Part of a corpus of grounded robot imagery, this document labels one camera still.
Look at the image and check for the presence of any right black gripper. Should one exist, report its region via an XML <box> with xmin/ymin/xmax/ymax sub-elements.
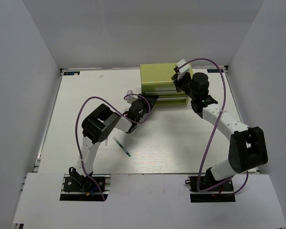
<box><xmin>172</xmin><ymin>72</ymin><xmax>197</xmax><ymax>100</ymax></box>

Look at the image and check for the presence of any green metal drawer toolbox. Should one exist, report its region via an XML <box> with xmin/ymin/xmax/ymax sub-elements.
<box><xmin>140</xmin><ymin>63</ymin><xmax>189</xmax><ymax>106</ymax></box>

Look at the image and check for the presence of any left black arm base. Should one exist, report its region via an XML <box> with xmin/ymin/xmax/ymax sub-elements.
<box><xmin>60</xmin><ymin>174</ymin><xmax>111</xmax><ymax>202</ymax></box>

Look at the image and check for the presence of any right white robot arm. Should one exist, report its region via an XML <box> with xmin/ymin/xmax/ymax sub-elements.
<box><xmin>172</xmin><ymin>73</ymin><xmax>268</xmax><ymax>190</ymax></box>

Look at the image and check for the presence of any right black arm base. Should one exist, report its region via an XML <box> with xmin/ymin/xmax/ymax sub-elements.
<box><xmin>184</xmin><ymin>176</ymin><xmax>235</xmax><ymax>203</ymax></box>

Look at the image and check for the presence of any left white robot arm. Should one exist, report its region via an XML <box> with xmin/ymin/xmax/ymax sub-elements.
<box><xmin>69</xmin><ymin>93</ymin><xmax>159</xmax><ymax>190</ymax></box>

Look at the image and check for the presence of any green pen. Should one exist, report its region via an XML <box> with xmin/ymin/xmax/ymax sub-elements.
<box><xmin>112</xmin><ymin>137</ymin><xmax>131</xmax><ymax>157</ymax></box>

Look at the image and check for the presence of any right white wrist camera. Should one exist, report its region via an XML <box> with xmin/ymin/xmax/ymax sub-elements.
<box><xmin>174</xmin><ymin>59</ymin><xmax>192</xmax><ymax>80</ymax></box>

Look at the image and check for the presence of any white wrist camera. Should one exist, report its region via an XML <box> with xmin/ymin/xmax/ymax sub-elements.
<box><xmin>174</xmin><ymin>59</ymin><xmax>192</xmax><ymax>80</ymax></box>
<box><xmin>123</xmin><ymin>90</ymin><xmax>137</xmax><ymax>104</ymax></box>

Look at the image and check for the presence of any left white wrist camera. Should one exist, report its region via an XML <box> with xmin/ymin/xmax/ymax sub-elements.
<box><xmin>123</xmin><ymin>90</ymin><xmax>137</xmax><ymax>104</ymax></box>

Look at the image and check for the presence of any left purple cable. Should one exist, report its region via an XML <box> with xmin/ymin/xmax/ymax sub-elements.
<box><xmin>75</xmin><ymin>94</ymin><xmax>151</xmax><ymax>200</ymax></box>

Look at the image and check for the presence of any purple cable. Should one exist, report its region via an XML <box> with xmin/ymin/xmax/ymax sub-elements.
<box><xmin>175</xmin><ymin>58</ymin><xmax>249</xmax><ymax>198</ymax></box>
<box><xmin>75</xmin><ymin>94</ymin><xmax>151</xmax><ymax>200</ymax></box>

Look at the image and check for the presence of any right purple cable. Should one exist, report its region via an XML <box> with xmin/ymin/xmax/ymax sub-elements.
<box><xmin>175</xmin><ymin>58</ymin><xmax>249</xmax><ymax>198</ymax></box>

